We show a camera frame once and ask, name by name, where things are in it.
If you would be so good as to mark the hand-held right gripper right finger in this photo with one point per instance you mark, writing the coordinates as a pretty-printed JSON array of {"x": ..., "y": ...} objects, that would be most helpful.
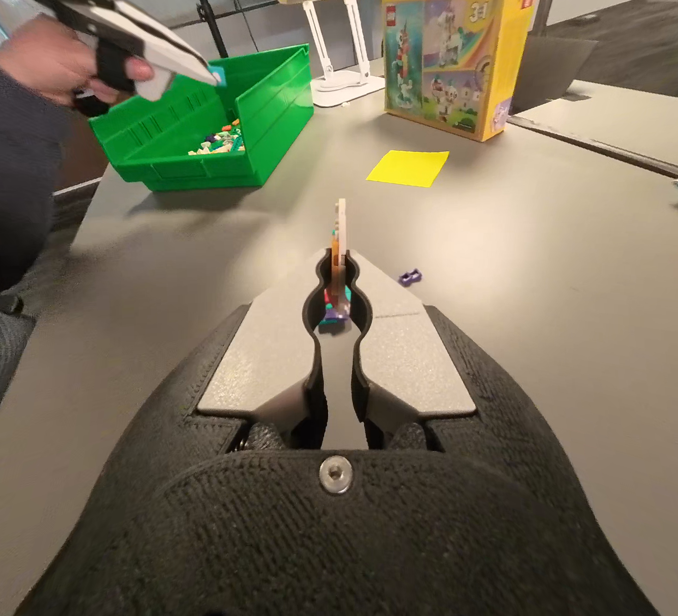
[{"x": 418, "y": 362}]

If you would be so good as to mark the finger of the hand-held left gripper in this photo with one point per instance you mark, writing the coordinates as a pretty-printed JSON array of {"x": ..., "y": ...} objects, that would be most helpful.
[{"x": 169, "y": 52}]

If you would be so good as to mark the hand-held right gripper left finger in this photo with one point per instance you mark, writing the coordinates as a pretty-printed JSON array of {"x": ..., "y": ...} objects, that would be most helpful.
[{"x": 259, "y": 356}]

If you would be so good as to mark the light blue toy brick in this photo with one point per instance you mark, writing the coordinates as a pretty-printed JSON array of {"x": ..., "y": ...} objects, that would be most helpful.
[{"x": 218, "y": 77}]

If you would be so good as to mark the pile of toy bricks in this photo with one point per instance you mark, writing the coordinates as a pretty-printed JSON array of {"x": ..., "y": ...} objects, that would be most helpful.
[{"x": 217, "y": 142}]

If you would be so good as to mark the green plastic bin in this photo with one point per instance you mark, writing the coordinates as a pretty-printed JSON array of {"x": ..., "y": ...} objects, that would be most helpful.
[{"x": 275, "y": 113}]

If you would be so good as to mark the colourful brick plate assembly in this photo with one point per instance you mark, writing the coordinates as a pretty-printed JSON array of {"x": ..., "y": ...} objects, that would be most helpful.
[{"x": 341, "y": 224}]

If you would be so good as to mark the person's left forearm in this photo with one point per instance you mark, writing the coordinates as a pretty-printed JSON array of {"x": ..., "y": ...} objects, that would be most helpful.
[{"x": 26, "y": 176}]

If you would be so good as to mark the yellow toy set box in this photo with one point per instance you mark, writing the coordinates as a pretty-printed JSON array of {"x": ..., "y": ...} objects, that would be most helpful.
[{"x": 450, "y": 54}]

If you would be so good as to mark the person's left hand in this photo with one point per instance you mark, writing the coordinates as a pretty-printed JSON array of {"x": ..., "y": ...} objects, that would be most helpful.
[{"x": 47, "y": 60}]

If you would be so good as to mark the purple toy brick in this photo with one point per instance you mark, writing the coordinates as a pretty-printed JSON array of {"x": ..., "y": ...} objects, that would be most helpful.
[{"x": 410, "y": 277}]

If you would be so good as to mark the yellow sticky note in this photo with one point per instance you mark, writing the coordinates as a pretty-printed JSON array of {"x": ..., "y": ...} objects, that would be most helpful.
[{"x": 408, "y": 168}]

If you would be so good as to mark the grey slanted panel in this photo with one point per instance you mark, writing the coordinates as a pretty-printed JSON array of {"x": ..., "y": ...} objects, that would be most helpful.
[{"x": 556, "y": 76}]

